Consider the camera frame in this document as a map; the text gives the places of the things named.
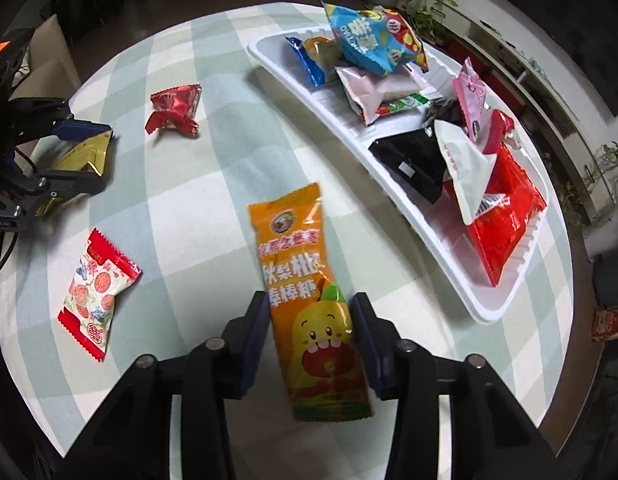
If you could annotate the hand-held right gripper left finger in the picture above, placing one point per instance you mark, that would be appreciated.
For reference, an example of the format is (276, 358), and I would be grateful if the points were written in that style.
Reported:
(254, 340)

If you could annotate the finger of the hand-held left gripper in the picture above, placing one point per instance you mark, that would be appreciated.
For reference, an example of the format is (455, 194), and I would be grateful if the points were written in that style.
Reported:
(69, 184)
(79, 130)

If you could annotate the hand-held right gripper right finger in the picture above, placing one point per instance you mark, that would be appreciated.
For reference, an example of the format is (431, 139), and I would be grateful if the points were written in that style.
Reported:
(369, 345)

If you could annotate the gold snack packet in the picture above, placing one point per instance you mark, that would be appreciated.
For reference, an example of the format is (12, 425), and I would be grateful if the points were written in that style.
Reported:
(84, 157)

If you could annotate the orange candy packet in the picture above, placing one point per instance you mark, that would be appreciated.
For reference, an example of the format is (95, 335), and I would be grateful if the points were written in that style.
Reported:
(309, 260)

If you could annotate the white plastic tray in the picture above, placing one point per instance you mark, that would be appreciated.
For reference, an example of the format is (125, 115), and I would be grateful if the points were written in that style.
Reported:
(429, 230)

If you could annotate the black snack packet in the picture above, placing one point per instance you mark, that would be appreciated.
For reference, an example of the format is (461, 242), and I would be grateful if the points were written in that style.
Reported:
(409, 160)

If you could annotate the green nut packet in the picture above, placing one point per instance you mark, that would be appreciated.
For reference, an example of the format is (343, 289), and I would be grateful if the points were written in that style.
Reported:
(404, 105)

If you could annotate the dark speckled snack packet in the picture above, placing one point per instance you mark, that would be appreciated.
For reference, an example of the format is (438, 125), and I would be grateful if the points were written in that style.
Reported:
(441, 110)

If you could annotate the red and white snack packet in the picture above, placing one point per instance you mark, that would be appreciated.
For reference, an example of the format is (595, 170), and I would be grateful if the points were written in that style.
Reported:
(501, 130)

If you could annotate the pale pink snack packet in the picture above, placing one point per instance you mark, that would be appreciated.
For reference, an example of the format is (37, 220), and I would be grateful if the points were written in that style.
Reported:
(369, 87)

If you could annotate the bright pink snack packet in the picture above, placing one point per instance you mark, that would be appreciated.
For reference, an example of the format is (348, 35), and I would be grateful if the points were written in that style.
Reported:
(471, 95)

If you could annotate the blue chips packet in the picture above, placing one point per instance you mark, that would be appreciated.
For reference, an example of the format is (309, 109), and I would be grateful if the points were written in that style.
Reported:
(374, 40)

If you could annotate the beige chair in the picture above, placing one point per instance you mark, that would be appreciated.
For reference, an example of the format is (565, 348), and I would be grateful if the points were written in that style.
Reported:
(44, 60)

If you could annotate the red foil snack packet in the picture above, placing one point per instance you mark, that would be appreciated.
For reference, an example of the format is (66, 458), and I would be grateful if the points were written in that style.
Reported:
(174, 110)

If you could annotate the red-edged flower print packet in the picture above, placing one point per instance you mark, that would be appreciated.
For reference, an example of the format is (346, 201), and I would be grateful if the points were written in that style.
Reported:
(96, 290)

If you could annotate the large red snack packet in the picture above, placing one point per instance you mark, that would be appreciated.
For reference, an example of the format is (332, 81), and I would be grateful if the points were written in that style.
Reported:
(509, 230)

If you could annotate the red paper bag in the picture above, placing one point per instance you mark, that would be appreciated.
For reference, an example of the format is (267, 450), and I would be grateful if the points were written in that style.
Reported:
(611, 325)

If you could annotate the blue pastry snack packet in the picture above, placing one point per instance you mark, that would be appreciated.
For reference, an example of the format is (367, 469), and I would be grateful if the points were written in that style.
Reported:
(311, 57)

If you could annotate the blue-grey plant pot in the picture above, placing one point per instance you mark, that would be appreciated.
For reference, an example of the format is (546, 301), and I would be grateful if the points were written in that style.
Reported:
(611, 282)

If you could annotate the leafy green plant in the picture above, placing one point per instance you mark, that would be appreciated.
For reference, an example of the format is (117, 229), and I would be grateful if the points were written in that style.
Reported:
(599, 185)

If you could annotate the black television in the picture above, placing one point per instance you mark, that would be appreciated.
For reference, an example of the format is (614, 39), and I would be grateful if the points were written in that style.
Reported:
(564, 20)

